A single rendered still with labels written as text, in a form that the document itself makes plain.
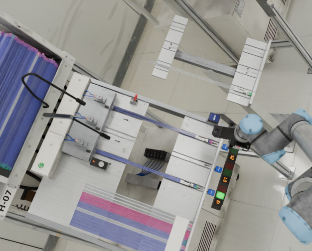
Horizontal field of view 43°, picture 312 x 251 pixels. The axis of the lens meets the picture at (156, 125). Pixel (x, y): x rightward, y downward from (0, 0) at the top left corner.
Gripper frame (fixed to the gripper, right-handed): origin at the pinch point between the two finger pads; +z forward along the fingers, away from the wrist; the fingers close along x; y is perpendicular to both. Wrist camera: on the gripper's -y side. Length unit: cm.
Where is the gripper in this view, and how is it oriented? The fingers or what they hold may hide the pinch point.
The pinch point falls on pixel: (228, 143)
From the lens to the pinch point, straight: 179.2
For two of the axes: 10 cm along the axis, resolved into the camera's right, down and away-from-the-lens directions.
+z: -0.1, 2.7, 9.6
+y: 9.4, 3.3, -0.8
